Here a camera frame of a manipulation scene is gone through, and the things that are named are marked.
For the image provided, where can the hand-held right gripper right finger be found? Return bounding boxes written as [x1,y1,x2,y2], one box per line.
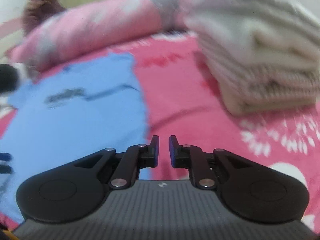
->
[169,135,253,190]

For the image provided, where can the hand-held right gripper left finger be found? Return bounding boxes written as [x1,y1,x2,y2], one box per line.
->
[74,135,160,190]

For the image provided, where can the blue t-shirt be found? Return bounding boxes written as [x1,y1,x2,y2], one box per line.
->
[0,52,150,223]

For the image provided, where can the pink floral blanket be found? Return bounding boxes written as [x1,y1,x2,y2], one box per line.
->
[0,34,320,230]

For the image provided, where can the black garment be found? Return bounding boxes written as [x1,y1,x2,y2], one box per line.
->
[0,64,20,93]

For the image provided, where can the beige folded cloth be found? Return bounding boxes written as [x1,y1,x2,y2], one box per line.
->
[220,87,318,117]

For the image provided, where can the pink and grey quilt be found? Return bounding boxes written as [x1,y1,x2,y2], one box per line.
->
[10,0,200,73]

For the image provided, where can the light grey folded cloth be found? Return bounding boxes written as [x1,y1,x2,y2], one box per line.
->
[185,0,320,64]

